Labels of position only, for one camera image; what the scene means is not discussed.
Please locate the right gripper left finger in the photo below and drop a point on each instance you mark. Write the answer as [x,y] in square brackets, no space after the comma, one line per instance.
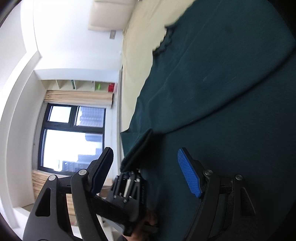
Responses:
[49,217]

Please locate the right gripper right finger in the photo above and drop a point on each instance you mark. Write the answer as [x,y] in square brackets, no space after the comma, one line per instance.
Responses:
[224,201]

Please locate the dark green knit garment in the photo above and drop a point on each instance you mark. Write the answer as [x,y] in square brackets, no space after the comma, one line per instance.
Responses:
[222,85]

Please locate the person's left hand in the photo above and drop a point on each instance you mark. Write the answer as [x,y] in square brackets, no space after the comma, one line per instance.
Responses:
[140,233]

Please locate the black framed window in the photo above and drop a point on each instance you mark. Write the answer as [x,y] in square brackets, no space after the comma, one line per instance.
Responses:
[71,138]

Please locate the beige curtain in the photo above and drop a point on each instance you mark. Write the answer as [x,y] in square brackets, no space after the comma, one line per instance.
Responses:
[83,98]

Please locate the red box on shelf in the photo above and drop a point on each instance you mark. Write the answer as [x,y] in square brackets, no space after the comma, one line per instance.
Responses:
[111,87]

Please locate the beige bed sheet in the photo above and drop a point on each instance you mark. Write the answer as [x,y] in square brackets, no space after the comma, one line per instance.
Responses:
[144,33]

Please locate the beige padded headboard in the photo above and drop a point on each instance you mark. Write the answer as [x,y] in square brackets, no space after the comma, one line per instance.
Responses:
[110,15]

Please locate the white wall shelf unit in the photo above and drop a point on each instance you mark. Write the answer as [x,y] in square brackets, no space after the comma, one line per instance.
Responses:
[77,79]

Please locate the wall switch plate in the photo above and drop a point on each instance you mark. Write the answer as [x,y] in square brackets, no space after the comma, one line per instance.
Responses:
[112,34]

